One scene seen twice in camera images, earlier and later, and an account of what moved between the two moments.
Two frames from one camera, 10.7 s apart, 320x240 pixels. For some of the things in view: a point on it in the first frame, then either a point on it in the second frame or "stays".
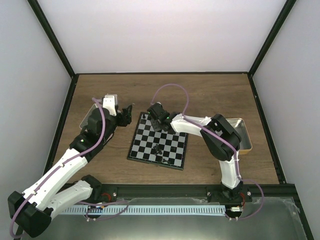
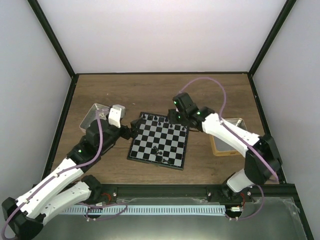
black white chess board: [160, 147] stays
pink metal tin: [84, 123] stays
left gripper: [126, 116] -> [135, 131]
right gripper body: [156, 127] -> [181, 120]
